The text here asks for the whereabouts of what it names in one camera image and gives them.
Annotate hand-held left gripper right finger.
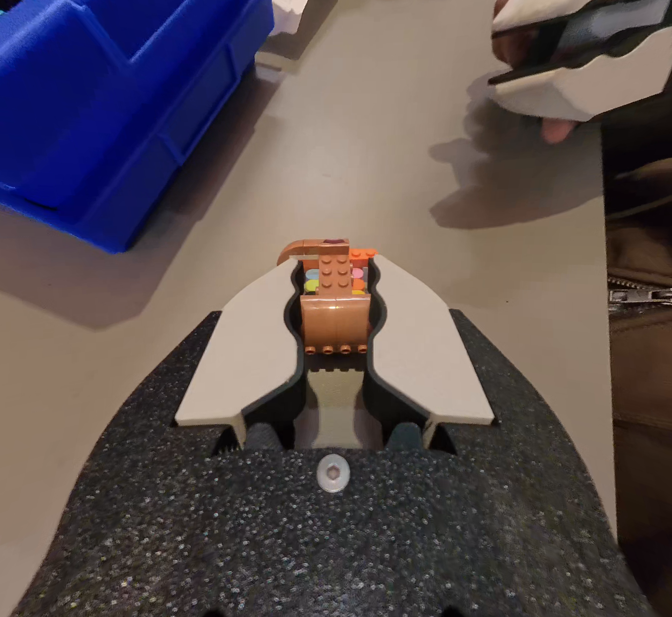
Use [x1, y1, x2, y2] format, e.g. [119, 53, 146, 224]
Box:
[367, 254, 497, 426]

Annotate blue plastic bin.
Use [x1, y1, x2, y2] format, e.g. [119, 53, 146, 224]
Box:
[0, 0, 275, 254]

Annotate brown brick-built toy animal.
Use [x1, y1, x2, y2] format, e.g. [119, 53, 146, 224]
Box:
[275, 237, 380, 355]

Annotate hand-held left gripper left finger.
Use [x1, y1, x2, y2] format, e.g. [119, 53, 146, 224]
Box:
[174, 260, 308, 427]

